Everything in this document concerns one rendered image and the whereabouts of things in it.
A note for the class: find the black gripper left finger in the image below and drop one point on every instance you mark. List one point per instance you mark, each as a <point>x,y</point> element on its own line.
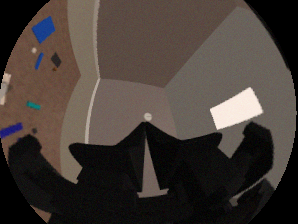
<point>124,157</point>

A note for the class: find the teal rectangular block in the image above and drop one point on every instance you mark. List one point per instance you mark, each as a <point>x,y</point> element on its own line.
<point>34,106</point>

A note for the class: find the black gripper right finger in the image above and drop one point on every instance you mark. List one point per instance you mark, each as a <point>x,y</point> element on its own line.
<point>167,152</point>

